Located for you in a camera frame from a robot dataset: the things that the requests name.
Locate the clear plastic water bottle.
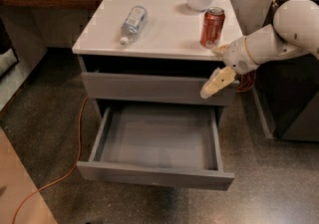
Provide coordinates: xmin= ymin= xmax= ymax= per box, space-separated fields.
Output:
xmin=120 ymin=6 xmax=148 ymax=47

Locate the grey drawer cabinet white top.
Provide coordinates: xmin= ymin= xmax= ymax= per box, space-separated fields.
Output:
xmin=73 ymin=0 xmax=229 ymax=121

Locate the red coke can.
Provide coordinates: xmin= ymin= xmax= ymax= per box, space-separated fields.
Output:
xmin=200 ymin=7 xmax=225 ymax=49

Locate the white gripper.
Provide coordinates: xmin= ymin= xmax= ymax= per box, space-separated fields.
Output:
xmin=199 ymin=36 xmax=258 ymax=99

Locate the grey drawer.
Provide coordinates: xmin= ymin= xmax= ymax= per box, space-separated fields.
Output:
xmin=78 ymin=103 xmax=234 ymax=190
xmin=81 ymin=72 xmax=238 ymax=106

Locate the grey top drawer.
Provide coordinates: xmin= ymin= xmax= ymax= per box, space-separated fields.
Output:
xmin=81 ymin=72 xmax=238 ymax=106

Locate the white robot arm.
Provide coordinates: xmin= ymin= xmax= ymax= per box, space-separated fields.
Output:
xmin=200 ymin=0 xmax=319 ymax=99

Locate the orange extension cable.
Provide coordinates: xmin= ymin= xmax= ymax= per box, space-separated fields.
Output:
xmin=11 ymin=97 xmax=90 ymax=224

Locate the grey cushion at left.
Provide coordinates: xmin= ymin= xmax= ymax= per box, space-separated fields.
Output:
xmin=0 ymin=49 xmax=18 ymax=77

